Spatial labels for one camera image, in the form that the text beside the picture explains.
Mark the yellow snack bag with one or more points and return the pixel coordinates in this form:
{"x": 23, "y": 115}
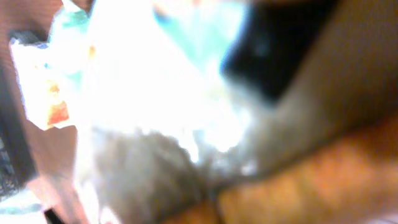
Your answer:
{"x": 154, "y": 116}

